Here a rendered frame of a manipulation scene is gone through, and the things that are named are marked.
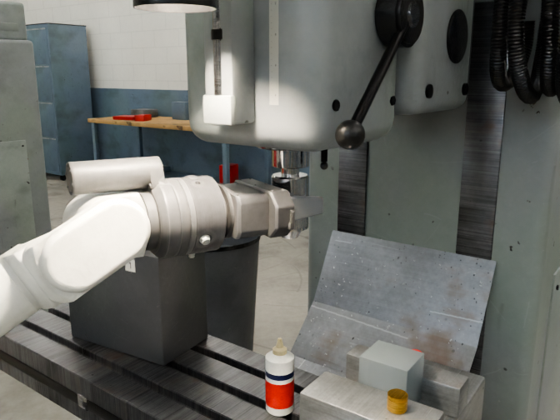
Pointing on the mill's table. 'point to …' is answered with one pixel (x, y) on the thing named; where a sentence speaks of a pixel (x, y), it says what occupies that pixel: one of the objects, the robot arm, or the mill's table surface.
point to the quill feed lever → (396, 14)
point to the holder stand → (147, 308)
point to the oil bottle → (279, 380)
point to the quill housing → (301, 75)
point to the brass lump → (397, 401)
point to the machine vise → (438, 387)
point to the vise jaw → (354, 402)
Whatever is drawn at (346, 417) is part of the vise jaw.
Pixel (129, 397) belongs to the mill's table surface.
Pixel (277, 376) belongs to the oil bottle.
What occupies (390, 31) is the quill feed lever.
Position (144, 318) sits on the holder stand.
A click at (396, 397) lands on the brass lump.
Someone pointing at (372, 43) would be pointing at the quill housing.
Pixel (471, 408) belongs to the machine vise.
